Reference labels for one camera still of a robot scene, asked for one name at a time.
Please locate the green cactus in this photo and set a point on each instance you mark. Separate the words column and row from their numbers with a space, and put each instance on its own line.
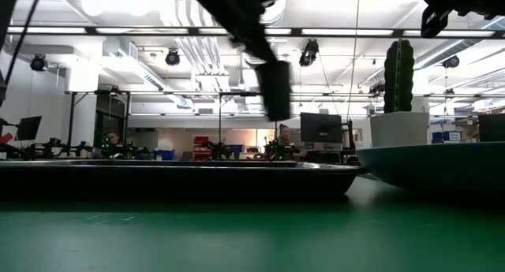
column 406, row 79

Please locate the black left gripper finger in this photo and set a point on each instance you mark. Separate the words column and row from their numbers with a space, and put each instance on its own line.
column 276, row 90

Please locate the black background robot arm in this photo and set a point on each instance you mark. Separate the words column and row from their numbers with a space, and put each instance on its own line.
column 281, row 151
column 216, row 149
column 126, row 150

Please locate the black ceiling spotlight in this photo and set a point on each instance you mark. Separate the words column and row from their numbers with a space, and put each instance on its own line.
column 309, row 53
column 451, row 62
column 172, row 58
column 38, row 62

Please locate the black metal rig frame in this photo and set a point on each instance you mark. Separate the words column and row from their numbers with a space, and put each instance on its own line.
column 71, row 122

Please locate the teal round plate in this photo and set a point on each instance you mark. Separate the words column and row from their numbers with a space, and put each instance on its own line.
column 434, row 165

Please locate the white hexagonal plant pot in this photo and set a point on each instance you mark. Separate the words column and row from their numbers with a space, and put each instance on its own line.
column 398, row 130

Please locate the black plastic tray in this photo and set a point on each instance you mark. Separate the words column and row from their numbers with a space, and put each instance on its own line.
column 158, row 183

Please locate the blue storage box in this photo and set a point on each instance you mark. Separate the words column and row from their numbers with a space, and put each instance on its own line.
column 446, row 136

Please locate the black computer monitor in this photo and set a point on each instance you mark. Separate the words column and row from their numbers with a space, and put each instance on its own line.
column 28, row 128
column 493, row 128
column 321, row 128

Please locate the person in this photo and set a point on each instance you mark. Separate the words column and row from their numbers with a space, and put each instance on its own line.
column 112, row 138
column 284, row 136

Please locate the blue storage bin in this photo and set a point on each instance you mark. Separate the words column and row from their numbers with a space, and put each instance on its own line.
column 236, row 150
column 165, row 155

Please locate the red storage bins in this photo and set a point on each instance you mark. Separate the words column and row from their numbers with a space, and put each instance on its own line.
column 201, row 142

